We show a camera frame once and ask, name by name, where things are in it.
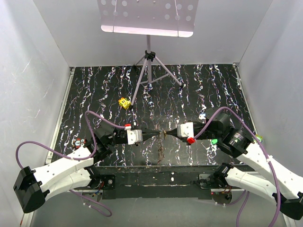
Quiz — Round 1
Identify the metal key ring disc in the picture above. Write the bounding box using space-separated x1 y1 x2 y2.
156 135 165 165

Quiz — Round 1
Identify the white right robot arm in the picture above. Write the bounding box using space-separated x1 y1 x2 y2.
165 107 303 220

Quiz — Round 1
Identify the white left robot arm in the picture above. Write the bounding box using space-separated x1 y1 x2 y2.
13 122 160 213

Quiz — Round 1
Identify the green tag key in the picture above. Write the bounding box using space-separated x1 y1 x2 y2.
211 139 218 145

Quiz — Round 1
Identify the blue tag key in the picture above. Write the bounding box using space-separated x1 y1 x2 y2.
199 113 206 120

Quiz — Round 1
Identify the yellow toy block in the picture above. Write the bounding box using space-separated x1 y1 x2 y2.
118 97 131 110

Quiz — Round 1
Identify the red owl toy block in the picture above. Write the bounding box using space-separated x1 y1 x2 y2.
73 138 87 149

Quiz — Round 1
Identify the green toy block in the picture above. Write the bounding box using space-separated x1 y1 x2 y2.
255 134 263 143

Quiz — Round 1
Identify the lilac music stand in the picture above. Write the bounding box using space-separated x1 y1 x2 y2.
97 0 198 108

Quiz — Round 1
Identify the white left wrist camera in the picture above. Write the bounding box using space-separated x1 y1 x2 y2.
125 124 143 145

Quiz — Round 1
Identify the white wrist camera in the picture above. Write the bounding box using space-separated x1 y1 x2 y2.
125 124 143 145
177 122 194 144

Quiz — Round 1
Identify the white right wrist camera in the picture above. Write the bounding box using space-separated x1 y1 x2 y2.
177 122 194 144

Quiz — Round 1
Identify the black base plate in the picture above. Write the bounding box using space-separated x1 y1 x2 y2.
79 166 222 200

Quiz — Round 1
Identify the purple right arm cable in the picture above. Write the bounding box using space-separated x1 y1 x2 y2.
193 106 282 227

